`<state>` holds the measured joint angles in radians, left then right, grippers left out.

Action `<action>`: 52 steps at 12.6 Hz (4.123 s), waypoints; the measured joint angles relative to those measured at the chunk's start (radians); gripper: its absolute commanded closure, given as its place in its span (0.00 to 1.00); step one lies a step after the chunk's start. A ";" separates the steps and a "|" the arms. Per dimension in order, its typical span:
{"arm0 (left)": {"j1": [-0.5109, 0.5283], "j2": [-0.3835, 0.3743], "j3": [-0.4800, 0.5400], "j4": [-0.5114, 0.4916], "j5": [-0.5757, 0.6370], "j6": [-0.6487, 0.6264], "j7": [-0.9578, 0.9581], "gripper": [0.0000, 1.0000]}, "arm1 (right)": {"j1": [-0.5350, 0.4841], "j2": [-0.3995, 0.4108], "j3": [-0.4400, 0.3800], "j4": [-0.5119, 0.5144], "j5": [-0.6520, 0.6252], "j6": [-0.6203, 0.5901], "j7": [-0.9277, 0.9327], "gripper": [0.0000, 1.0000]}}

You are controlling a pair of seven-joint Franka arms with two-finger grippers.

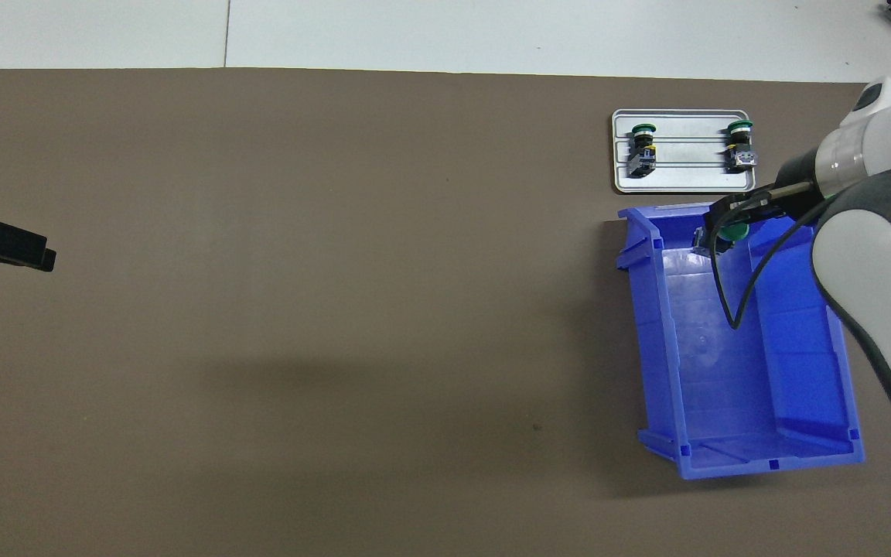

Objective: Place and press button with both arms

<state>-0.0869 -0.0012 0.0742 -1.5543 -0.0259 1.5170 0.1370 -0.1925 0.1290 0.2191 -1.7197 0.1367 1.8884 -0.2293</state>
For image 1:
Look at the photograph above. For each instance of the brown table mat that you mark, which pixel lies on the brown table mat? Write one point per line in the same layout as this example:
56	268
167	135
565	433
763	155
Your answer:
337	193

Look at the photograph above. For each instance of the blue plastic storage bin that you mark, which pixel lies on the blue plastic storage bin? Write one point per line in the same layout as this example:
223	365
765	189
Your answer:
708	387

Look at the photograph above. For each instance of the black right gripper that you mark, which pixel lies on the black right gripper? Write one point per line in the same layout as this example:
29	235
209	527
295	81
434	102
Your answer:
800	174

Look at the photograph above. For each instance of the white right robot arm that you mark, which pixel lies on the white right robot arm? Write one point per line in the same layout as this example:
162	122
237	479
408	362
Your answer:
879	263

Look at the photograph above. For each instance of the green push button switch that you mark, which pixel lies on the green push button switch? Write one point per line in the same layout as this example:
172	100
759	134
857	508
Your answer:
735	234
641	151
741	147

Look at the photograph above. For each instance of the silver metal tray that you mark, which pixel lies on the silver metal tray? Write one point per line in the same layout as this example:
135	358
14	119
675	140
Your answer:
693	178

